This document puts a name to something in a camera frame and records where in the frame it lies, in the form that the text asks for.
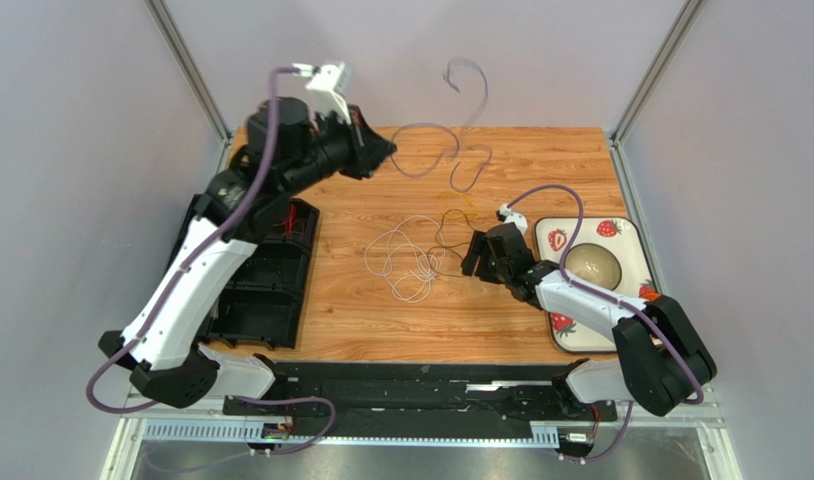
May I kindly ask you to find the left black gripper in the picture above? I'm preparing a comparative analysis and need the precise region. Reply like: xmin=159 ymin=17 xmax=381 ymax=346
xmin=287 ymin=105 xmax=400 ymax=196

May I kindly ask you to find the yellow wire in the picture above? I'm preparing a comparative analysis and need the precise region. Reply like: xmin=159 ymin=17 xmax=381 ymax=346
xmin=436 ymin=190 xmax=480 ymax=222

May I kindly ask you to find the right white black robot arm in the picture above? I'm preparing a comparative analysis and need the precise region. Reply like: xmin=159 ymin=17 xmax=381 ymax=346
xmin=461 ymin=223 xmax=717 ymax=417

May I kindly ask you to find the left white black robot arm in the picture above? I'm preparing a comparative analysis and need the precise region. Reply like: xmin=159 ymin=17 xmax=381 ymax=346
xmin=99 ymin=97 xmax=396 ymax=408

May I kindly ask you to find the strawberry pattern white tray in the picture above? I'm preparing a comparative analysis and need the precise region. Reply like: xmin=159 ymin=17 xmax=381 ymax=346
xmin=533 ymin=217 xmax=657 ymax=355

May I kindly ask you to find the beige ceramic bowl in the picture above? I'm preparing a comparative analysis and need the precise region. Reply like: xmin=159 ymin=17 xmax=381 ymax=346
xmin=565 ymin=243 xmax=623 ymax=290

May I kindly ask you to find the black compartment organizer tray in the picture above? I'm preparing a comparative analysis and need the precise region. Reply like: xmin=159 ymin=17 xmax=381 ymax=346
xmin=196 ymin=198 xmax=320 ymax=349

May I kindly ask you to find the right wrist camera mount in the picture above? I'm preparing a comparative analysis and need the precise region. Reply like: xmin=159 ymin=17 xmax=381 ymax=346
xmin=497 ymin=204 xmax=528 ymax=235

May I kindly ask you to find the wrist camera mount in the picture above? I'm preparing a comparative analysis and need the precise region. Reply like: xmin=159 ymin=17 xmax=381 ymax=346
xmin=497 ymin=204 xmax=528 ymax=235
xmin=292 ymin=61 xmax=353 ymax=125

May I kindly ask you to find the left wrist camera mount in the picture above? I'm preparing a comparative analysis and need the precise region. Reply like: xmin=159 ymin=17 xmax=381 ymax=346
xmin=292 ymin=61 xmax=353 ymax=125

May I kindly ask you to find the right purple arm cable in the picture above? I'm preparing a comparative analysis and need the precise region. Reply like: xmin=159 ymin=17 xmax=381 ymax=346
xmin=506 ymin=184 xmax=705 ymax=465

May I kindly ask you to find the right aluminium frame post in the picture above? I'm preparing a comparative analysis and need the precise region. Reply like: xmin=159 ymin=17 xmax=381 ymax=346
xmin=610 ymin=0 xmax=707 ymax=144

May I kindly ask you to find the aluminium frame post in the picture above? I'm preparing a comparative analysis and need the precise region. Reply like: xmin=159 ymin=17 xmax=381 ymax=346
xmin=610 ymin=0 xmax=707 ymax=144
xmin=144 ymin=0 xmax=232 ymax=146

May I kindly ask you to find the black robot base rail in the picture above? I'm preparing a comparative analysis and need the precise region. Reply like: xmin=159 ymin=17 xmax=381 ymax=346
xmin=266 ymin=361 xmax=618 ymax=439

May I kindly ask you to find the left aluminium frame post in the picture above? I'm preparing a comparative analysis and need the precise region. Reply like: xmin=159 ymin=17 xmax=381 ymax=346
xmin=144 ymin=0 xmax=232 ymax=146

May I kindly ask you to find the white slotted cable duct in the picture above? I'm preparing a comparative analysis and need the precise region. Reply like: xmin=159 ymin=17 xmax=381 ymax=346
xmin=140 ymin=419 xmax=561 ymax=449

